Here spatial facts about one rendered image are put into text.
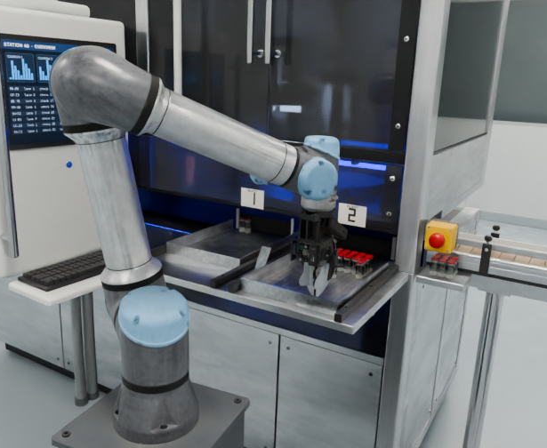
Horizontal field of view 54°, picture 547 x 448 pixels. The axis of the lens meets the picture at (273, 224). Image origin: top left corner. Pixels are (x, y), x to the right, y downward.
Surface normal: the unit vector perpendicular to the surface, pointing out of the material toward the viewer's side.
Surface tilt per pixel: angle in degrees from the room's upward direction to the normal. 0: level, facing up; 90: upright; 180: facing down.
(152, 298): 7
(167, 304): 7
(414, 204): 90
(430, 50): 90
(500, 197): 90
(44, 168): 90
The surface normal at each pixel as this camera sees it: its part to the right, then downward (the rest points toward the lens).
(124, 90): 0.23, 0.05
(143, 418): -0.12, -0.05
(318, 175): 0.42, 0.25
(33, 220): 0.83, 0.18
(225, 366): -0.51, 0.21
